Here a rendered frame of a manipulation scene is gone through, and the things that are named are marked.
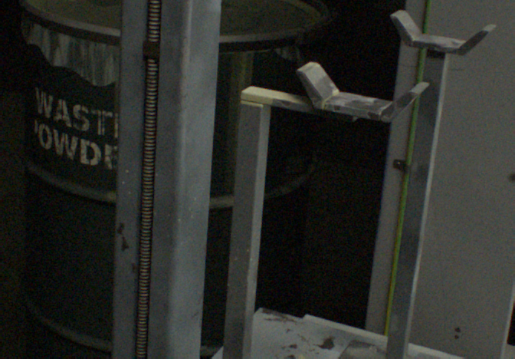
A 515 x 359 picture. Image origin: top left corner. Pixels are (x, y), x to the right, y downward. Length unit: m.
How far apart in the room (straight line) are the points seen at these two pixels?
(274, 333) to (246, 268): 0.29
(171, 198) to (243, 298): 0.12
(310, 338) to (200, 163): 0.25
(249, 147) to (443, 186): 0.61
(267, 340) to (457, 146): 0.39
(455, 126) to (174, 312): 0.51
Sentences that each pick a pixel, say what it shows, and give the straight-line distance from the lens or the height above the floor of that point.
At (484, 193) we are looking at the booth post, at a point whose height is 0.84.
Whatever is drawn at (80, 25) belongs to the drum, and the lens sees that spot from 1.73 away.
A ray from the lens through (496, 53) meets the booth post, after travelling 1.21.
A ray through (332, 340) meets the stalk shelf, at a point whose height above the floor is 0.79.
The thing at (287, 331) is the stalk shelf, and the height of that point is 0.79.
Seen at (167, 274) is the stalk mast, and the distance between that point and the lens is 0.84.
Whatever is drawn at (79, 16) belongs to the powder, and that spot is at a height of 0.86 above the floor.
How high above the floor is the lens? 1.29
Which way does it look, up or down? 21 degrees down
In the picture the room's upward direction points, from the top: 5 degrees clockwise
